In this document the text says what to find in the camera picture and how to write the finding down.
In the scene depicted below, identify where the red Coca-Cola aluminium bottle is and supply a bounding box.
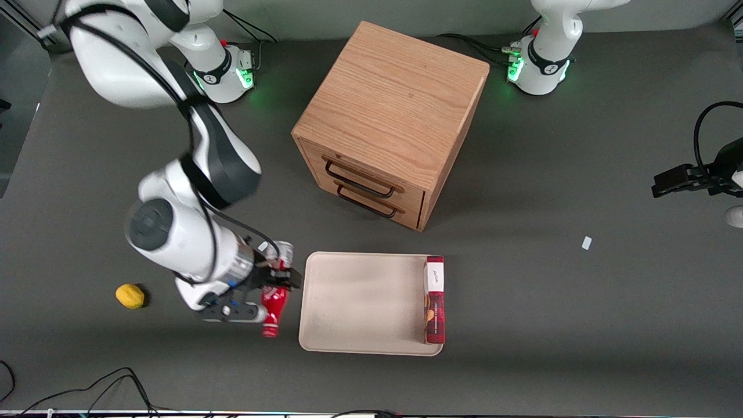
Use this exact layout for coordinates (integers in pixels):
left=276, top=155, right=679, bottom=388
left=261, top=240, right=295, bottom=338

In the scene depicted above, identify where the yellow lemon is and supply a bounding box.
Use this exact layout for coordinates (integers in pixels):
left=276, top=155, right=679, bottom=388
left=115, top=283, right=146, bottom=309

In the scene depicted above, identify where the beige plastic tray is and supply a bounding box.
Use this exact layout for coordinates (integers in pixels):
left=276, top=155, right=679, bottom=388
left=298, top=251, right=445, bottom=356

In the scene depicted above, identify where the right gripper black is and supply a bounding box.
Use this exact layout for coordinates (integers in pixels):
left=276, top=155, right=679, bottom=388
left=248, top=260, right=303, bottom=298

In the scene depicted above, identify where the black looped cable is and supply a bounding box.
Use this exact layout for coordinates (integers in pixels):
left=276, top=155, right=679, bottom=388
left=693, top=101, right=743, bottom=175

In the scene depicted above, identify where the black left base cable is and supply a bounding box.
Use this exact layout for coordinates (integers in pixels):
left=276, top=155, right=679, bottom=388
left=437, top=16, right=543, bottom=66

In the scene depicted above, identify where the black drawer handle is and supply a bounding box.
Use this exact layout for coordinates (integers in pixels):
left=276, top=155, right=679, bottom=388
left=336, top=185, right=400, bottom=219
left=324, top=159, right=398, bottom=199

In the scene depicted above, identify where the black right base cable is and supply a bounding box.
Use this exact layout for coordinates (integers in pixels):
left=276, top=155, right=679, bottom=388
left=222, top=8, right=278, bottom=44

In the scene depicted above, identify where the black floor cable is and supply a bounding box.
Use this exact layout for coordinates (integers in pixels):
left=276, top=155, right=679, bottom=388
left=331, top=409, right=402, bottom=418
left=17, top=367, right=160, bottom=418
left=0, top=360, right=16, bottom=404

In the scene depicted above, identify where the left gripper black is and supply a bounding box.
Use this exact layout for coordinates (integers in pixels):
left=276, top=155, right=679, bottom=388
left=652, top=138, right=743, bottom=199

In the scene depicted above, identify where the black base cable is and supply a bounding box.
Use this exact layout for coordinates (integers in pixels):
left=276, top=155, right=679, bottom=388
left=222, top=8, right=278, bottom=44
left=437, top=16, right=543, bottom=66

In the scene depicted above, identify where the red shortbread cookie box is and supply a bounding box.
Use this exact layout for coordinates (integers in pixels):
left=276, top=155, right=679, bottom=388
left=423, top=255, right=446, bottom=345

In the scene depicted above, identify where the wooden drawer cabinet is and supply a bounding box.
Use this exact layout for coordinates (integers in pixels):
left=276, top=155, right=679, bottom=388
left=291, top=21, right=490, bottom=232

